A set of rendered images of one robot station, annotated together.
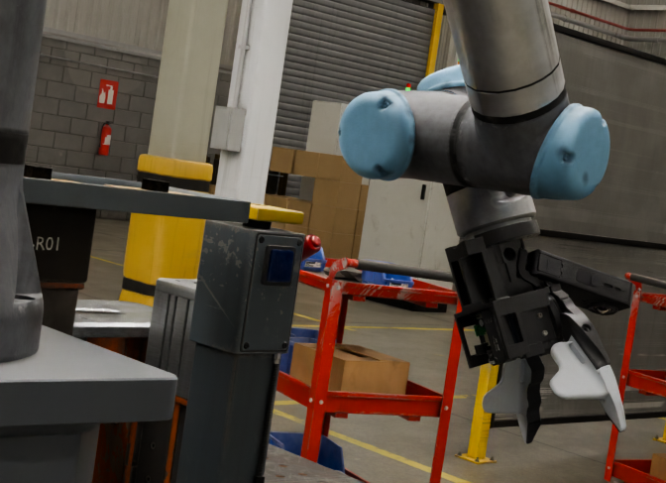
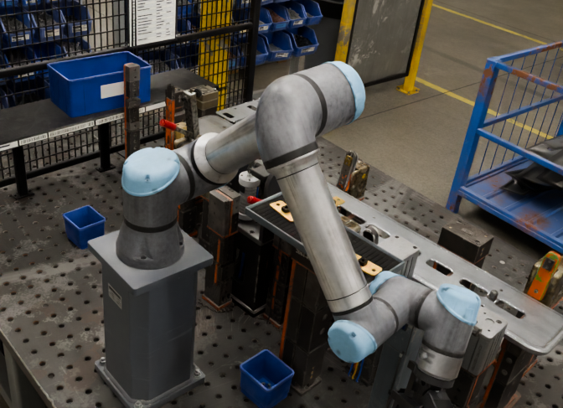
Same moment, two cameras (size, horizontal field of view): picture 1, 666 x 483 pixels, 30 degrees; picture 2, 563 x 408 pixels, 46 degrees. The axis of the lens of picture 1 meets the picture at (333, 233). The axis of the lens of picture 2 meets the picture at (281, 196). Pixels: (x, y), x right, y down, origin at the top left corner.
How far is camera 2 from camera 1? 152 cm
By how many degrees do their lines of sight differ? 87
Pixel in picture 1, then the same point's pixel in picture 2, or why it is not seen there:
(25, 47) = (138, 210)
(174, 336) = not seen: hidden behind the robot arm
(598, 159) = (347, 349)
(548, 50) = (328, 290)
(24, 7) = (136, 203)
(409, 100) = (385, 284)
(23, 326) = (135, 262)
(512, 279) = (417, 393)
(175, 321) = not seen: hidden behind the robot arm
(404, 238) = not seen: outside the picture
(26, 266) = (147, 252)
